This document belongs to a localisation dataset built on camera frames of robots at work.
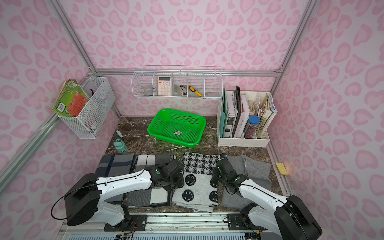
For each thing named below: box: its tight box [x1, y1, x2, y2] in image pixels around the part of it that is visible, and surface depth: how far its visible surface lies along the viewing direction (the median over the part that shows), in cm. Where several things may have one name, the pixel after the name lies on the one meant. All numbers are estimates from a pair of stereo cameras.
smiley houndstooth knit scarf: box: [172, 152, 220, 213], surface depth 82 cm
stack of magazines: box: [256, 93, 278, 138], surface depth 92 cm
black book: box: [232, 86, 242, 138], surface depth 92 cm
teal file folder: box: [219, 87, 229, 138], surface depth 88 cm
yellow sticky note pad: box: [275, 162, 288, 176], surface depth 97 cm
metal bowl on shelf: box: [142, 88, 153, 96], surface depth 99 cm
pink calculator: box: [158, 76, 171, 96], surface depth 97 cm
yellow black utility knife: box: [188, 85, 204, 97], surface depth 100 cm
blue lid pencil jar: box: [243, 115, 261, 139], surface depth 95 cm
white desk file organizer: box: [217, 91, 272, 148], surface depth 97 cm
